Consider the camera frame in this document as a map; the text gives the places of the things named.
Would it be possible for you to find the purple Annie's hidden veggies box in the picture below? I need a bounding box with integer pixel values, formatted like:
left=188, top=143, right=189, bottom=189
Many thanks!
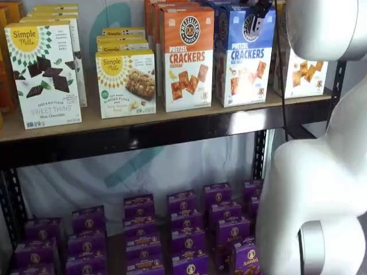
left=126, top=257, right=165, bottom=275

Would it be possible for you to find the orange snack box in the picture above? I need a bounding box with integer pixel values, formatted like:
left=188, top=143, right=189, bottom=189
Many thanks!
left=0, top=7, right=17, bottom=115
left=0, top=0, right=25, bottom=25

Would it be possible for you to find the purple Annie's bunny grahams box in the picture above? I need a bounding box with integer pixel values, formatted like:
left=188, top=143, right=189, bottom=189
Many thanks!
left=171, top=253, right=209, bottom=275

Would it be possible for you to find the purple Annie's chocolate grahams box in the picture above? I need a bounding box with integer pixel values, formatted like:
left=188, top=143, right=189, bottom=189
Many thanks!
left=213, top=242, right=262, bottom=275
left=214, top=219, right=251, bottom=245

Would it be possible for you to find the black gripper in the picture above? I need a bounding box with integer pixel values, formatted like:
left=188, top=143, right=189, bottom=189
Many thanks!
left=246, top=0, right=272, bottom=33

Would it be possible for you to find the black metal shelf rack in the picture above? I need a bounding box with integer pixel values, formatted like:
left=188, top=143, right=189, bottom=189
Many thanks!
left=0, top=58, right=349, bottom=275

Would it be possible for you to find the wooden shelf board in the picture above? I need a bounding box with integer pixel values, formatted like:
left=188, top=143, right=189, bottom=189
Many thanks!
left=0, top=91, right=333, bottom=143
left=57, top=200, right=218, bottom=275

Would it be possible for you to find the blue white pretzel crackers box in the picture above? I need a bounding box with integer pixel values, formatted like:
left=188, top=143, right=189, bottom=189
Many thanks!
left=197, top=0, right=243, bottom=18
left=213, top=3, right=276, bottom=109

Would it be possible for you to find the Simple Mills almond bars box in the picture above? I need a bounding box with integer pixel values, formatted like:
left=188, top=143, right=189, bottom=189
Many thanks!
left=96, top=42, right=150, bottom=54
left=96, top=36, right=149, bottom=45
left=102, top=27, right=146, bottom=37
left=95, top=49, right=157, bottom=120

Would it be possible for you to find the purple Annie's snack box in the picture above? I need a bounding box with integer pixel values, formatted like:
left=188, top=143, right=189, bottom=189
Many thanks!
left=123, top=216, right=158, bottom=238
left=167, top=188, right=199, bottom=214
left=243, top=179, right=263, bottom=201
left=208, top=202, right=243, bottom=227
left=171, top=229, right=206, bottom=256
left=248, top=197, right=260, bottom=221
left=71, top=205, right=106, bottom=233
left=24, top=217, right=65, bottom=244
left=202, top=183, right=233, bottom=206
left=10, top=263, right=57, bottom=275
left=14, top=239, right=60, bottom=267
left=125, top=236, right=161, bottom=260
left=170, top=211, right=203, bottom=234
left=65, top=256, right=108, bottom=275
left=123, top=194, right=156, bottom=218

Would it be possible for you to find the thin black cable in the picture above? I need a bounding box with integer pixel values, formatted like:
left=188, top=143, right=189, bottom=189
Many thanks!
left=273, top=0, right=290, bottom=143

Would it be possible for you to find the orange cheddar pretzel crackers box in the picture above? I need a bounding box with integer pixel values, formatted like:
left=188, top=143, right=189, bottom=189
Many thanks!
left=144, top=0, right=198, bottom=72
left=151, top=2, right=201, bottom=95
left=159, top=7, right=215, bottom=113

